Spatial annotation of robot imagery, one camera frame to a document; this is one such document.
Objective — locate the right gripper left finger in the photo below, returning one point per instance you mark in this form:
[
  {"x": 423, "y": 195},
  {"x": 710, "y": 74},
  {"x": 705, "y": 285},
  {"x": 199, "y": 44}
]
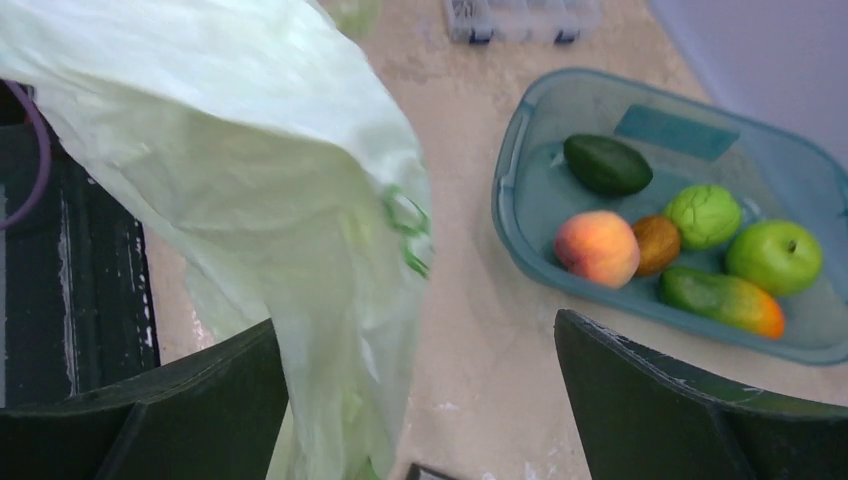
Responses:
[{"x": 215, "y": 414}]

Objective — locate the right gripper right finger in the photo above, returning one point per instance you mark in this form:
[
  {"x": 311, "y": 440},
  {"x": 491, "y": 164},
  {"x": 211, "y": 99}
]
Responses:
[{"x": 642, "y": 414}]

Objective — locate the green orange fake mango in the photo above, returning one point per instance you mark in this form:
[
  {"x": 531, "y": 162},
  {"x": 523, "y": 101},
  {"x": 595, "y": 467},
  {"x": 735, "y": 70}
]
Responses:
[{"x": 726, "y": 299}]

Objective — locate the orange fake peach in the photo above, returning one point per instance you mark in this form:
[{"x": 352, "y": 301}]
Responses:
[{"x": 598, "y": 246}]

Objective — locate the brown fake kiwi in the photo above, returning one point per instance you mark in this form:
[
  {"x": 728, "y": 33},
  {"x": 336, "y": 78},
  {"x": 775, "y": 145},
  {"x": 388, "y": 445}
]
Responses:
[{"x": 659, "y": 242}]

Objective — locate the green fake lime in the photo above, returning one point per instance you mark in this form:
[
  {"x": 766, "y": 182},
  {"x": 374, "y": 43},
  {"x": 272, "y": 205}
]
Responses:
[{"x": 705, "y": 215}]

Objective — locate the teal plastic bin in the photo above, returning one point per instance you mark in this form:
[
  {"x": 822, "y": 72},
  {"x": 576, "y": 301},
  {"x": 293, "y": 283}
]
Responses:
[{"x": 704, "y": 161}]

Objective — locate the green fake apple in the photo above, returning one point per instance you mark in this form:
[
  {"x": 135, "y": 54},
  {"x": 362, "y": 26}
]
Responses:
[{"x": 781, "y": 257}]

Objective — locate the dark green fake avocado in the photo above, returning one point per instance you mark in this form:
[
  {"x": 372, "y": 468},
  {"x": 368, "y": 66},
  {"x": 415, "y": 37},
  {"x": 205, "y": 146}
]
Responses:
[{"x": 606, "y": 166}]

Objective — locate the light green plastic bag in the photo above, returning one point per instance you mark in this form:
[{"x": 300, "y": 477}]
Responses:
[{"x": 256, "y": 139}]

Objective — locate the clear plastic organizer box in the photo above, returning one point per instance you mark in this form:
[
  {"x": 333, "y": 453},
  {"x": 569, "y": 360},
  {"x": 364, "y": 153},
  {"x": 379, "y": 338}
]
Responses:
[{"x": 557, "y": 22}]

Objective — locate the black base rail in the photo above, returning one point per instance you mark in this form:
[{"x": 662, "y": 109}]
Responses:
[{"x": 76, "y": 303}]

